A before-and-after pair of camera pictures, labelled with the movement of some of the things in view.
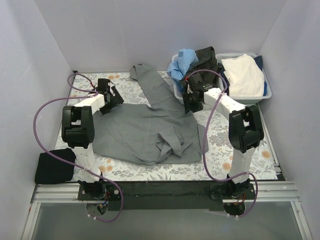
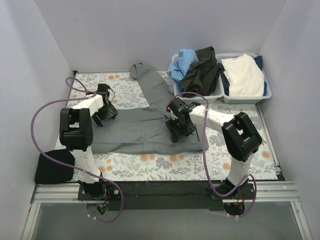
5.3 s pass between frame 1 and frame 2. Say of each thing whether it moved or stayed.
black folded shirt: stayed
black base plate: stayed
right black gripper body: moved
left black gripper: moved
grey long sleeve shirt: moved
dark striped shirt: stayed
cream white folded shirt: stayed
